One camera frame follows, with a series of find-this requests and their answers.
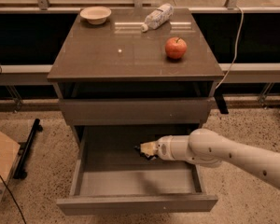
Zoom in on open grey middle drawer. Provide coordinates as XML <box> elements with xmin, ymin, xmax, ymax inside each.
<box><xmin>57</xmin><ymin>124</ymin><xmax>217</xmax><ymax>216</ymax></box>

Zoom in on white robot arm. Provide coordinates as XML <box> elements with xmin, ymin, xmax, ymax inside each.
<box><xmin>140</xmin><ymin>129</ymin><xmax>280</xmax><ymax>189</ymax></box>

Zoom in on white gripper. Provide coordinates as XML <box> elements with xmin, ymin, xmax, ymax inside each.
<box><xmin>140</xmin><ymin>135</ymin><xmax>189</xmax><ymax>161</ymax></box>

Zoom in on thin black cable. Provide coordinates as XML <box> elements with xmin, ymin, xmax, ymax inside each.
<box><xmin>0</xmin><ymin>163</ymin><xmax>27</xmax><ymax>224</ymax></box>

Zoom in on dark blue snack bar wrapper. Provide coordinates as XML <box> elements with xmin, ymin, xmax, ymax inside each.
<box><xmin>134</xmin><ymin>146</ymin><xmax>158</xmax><ymax>161</ymax></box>

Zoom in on white cable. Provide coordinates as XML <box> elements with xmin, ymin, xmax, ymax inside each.
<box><xmin>215</xmin><ymin>6</ymin><xmax>245</xmax><ymax>90</ymax></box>

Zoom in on black metal stand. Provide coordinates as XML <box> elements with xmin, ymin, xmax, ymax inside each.
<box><xmin>13</xmin><ymin>119</ymin><xmax>43</xmax><ymax>179</ymax></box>

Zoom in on clear plastic water bottle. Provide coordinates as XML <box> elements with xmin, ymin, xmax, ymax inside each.
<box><xmin>141</xmin><ymin>4</ymin><xmax>174</xmax><ymax>33</ymax></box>

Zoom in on grey drawer cabinet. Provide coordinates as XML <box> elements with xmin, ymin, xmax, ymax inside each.
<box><xmin>46</xmin><ymin>7</ymin><xmax>225</xmax><ymax>217</ymax></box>

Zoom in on red apple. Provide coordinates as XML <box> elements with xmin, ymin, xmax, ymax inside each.
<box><xmin>165</xmin><ymin>37</ymin><xmax>188</xmax><ymax>60</ymax></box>

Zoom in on closed grey top drawer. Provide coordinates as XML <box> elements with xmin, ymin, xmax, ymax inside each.
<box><xmin>59</xmin><ymin>98</ymin><xmax>212</xmax><ymax>126</ymax></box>

